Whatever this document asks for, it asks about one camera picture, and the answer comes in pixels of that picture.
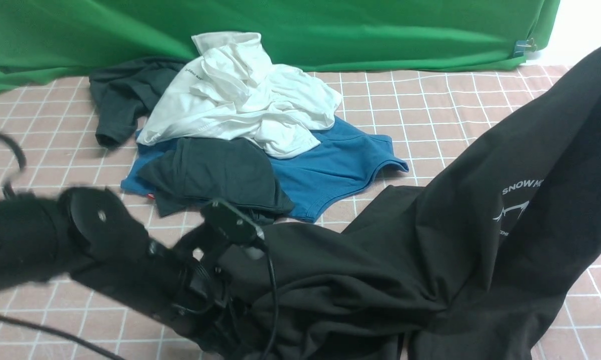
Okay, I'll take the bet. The blue binder clip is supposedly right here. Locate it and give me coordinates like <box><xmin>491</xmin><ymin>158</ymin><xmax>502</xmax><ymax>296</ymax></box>
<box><xmin>511</xmin><ymin>38</ymin><xmax>538</xmax><ymax>59</ymax></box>

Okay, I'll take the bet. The dark teal shirt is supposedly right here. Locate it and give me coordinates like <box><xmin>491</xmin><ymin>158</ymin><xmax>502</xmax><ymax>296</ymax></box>
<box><xmin>88</xmin><ymin>57</ymin><xmax>295</xmax><ymax>225</ymax></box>

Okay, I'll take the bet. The white shirt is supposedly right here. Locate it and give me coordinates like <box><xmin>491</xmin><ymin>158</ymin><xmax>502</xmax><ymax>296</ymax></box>
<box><xmin>136</xmin><ymin>31</ymin><xmax>343</xmax><ymax>159</ymax></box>

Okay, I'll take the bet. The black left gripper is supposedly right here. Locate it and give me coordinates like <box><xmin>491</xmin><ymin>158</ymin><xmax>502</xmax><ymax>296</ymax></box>
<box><xmin>145</xmin><ymin>240</ymin><xmax>243</xmax><ymax>360</ymax></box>

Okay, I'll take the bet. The dark gray long-sleeve shirt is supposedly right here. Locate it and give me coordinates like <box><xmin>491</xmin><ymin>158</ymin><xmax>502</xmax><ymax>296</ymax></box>
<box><xmin>200</xmin><ymin>36</ymin><xmax>601</xmax><ymax>360</ymax></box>

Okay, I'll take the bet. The blue shirt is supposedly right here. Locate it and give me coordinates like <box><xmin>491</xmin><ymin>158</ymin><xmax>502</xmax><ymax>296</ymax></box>
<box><xmin>120</xmin><ymin>116</ymin><xmax>410</xmax><ymax>224</ymax></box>

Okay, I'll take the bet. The green backdrop cloth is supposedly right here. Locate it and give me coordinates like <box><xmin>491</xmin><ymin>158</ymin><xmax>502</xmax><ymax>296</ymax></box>
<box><xmin>0</xmin><ymin>0</ymin><xmax>560</xmax><ymax>93</ymax></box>

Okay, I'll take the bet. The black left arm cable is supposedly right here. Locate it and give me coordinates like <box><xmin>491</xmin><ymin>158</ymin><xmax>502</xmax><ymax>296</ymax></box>
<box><xmin>0</xmin><ymin>131</ymin><xmax>279</xmax><ymax>360</ymax></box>

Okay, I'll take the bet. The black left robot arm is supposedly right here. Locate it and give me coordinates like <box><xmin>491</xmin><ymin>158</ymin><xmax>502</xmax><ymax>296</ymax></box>
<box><xmin>0</xmin><ymin>187</ymin><xmax>257</xmax><ymax>360</ymax></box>

